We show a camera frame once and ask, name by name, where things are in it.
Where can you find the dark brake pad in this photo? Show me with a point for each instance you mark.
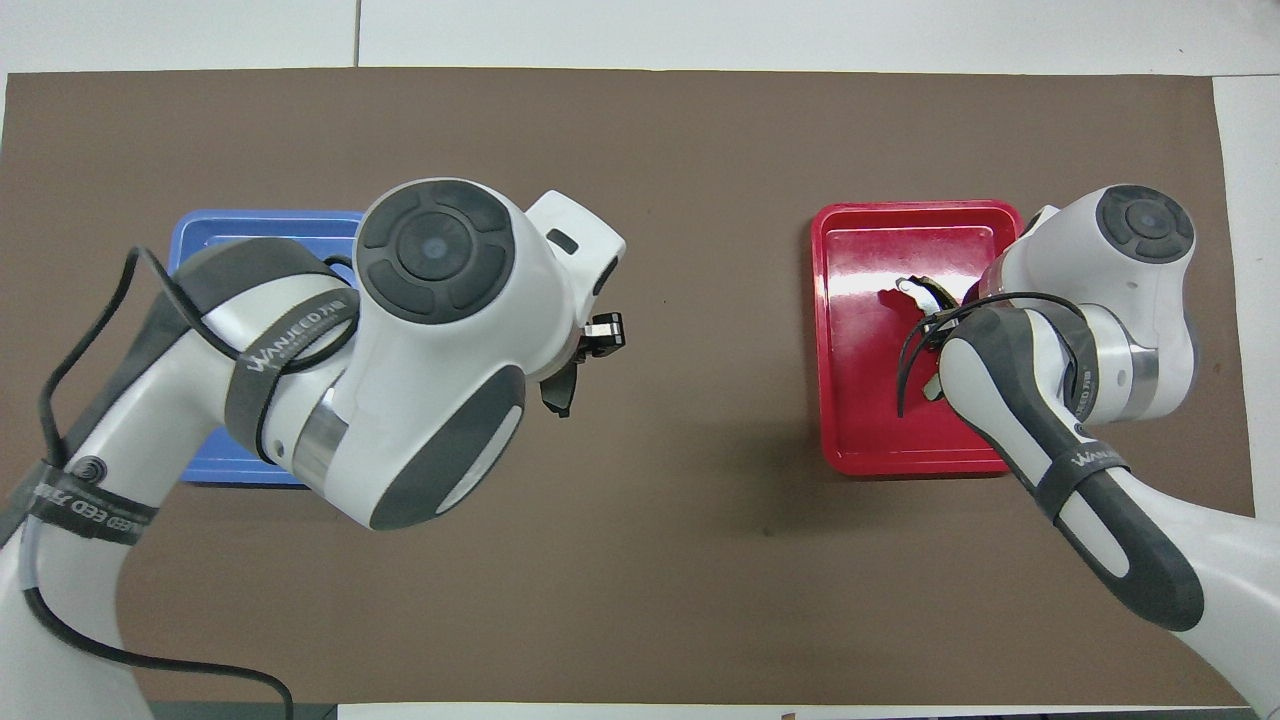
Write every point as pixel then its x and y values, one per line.
pixel 562 385

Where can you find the curved brake shoe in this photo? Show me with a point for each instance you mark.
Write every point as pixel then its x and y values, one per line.
pixel 905 290

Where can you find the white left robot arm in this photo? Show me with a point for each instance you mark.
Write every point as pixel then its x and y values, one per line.
pixel 430 400

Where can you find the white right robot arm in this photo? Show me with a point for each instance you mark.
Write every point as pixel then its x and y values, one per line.
pixel 1130 290

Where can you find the brown table mat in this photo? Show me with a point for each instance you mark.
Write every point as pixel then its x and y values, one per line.
pixel 700 200

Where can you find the red plastic tray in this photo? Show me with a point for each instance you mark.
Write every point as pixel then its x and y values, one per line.
pixel 860 400

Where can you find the blue plastic tray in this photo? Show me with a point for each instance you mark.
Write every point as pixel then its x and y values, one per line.
pixel 230 225

